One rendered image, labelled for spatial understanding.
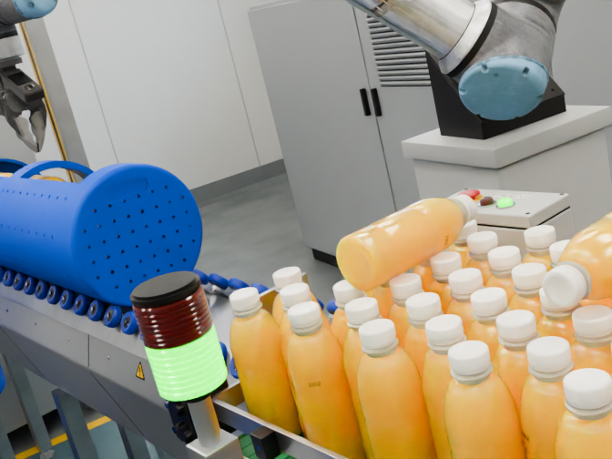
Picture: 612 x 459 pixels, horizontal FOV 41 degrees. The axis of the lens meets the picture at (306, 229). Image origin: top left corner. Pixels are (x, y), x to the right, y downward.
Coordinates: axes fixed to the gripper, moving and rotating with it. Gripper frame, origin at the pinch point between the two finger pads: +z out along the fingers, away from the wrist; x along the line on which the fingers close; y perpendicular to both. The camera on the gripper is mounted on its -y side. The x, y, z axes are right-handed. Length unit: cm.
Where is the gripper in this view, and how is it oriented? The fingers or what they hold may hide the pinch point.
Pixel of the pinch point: (37, 147)
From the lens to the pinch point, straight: 197.5
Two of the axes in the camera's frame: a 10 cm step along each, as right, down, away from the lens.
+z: 2.4, 9.3, 2.7
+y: -6.2, -0.7, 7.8
